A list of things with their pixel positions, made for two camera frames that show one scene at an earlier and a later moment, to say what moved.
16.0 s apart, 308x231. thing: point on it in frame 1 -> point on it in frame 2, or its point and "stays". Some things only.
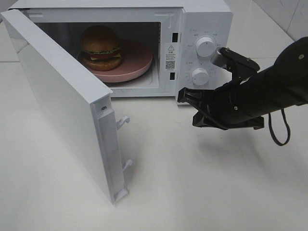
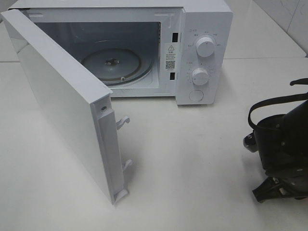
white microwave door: [84, 100] stays
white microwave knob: [200, 76] stays
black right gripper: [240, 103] -> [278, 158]
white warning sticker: [171, 57] stays
